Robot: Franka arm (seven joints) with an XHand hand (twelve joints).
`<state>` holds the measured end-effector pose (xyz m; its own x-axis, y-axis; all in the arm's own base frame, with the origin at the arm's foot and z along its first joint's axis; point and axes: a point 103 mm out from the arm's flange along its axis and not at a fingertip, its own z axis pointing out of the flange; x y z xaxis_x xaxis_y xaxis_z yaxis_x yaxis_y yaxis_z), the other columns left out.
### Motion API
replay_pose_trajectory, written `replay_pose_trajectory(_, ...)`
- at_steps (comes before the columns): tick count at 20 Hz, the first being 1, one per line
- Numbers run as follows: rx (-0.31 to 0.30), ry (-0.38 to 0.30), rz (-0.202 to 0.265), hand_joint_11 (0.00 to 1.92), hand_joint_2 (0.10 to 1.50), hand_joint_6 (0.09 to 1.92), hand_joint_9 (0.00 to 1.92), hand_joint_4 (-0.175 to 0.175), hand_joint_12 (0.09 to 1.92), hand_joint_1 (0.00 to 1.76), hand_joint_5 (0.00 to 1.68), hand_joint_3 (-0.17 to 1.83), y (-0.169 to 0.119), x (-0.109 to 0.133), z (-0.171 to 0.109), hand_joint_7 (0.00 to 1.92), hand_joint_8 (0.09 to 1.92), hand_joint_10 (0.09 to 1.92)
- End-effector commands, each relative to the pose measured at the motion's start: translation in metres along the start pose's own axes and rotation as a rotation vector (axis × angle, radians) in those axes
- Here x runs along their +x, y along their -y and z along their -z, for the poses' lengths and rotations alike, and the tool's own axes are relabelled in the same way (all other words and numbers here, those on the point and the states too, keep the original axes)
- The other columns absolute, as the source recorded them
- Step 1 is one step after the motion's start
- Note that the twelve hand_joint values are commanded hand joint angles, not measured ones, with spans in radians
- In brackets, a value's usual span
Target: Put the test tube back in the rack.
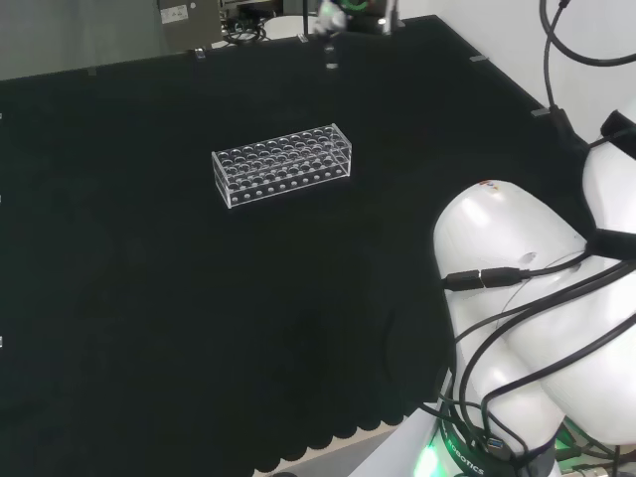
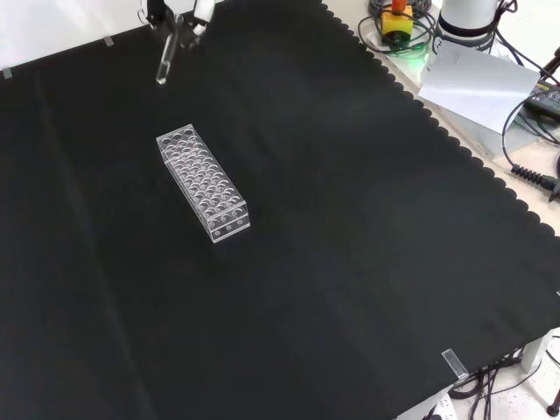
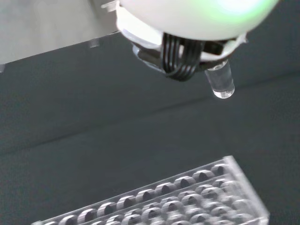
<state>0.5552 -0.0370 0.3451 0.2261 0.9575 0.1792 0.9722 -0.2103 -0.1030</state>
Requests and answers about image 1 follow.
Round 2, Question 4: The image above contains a black plug cable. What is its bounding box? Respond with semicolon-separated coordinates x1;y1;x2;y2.
440;247;636;477

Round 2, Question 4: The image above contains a grey metal box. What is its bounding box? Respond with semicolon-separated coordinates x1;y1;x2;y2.
155;0;224;53

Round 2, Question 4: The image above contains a black bench cloth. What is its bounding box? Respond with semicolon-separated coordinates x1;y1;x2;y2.
0;14;605;477

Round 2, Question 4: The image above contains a black cable loop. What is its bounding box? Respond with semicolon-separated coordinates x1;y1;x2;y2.
539;0;636;150

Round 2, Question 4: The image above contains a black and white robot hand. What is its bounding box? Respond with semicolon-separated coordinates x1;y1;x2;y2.
314;0;401;37

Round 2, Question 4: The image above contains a clear plastic test tube rack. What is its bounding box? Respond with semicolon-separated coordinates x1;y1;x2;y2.
211;123;355;211

